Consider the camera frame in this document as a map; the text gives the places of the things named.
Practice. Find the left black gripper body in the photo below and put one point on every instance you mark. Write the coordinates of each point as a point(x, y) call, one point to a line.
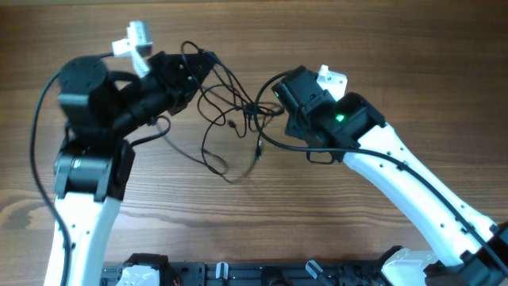
point(170, 83)

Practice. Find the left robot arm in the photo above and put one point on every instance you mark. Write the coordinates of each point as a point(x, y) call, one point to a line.
point(95, 159)

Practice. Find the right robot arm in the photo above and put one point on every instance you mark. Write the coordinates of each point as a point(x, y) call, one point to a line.
point(465, 246)

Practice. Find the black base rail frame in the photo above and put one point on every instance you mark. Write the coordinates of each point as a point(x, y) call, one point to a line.
point(152, 269)

